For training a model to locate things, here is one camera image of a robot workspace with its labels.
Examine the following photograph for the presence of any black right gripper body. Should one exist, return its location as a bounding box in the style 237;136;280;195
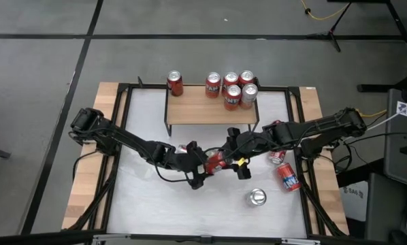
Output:
225;132;269;164

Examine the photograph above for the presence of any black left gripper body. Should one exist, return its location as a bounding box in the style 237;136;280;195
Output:
171;151;206;174

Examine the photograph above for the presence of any silver and orange sparkling can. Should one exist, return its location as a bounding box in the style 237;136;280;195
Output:
239;82;259;110

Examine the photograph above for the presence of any red soda can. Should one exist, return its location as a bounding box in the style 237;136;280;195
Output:
165;69;184;97

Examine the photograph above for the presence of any wooden shelf with black legs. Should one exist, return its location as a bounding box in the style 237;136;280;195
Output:
163;81;261;137

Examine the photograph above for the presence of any white box with lettering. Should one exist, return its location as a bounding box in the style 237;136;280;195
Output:
339;180;370;223

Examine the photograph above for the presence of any black tripod stand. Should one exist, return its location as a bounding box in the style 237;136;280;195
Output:
307;1;354;52

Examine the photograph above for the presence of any dark grey case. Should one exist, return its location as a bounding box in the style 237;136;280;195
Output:
363;171;407;245

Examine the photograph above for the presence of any grey cabinet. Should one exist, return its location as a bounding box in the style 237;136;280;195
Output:
383;88;407;190

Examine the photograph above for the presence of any black metal crossbar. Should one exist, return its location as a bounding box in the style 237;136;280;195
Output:
0;230;407;245

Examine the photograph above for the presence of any silver corner bracket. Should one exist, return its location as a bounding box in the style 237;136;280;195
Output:
92;233;131;245
280;238;322;245

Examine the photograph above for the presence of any black arm base cable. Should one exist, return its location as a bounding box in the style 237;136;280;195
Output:
72;151;104;181

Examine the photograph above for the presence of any black floor cable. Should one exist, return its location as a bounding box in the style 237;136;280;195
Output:
332;131;407;171

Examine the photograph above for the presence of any yellow plug with cable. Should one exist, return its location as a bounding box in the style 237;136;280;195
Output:
358;108;389;121

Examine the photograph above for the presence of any white cable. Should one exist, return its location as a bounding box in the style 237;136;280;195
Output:
342;97;407;143

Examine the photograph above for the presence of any black desk frame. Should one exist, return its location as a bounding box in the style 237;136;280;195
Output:
327;0;407;93

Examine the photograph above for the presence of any yellow power cable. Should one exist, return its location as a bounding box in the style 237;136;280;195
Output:
300;0;351;21

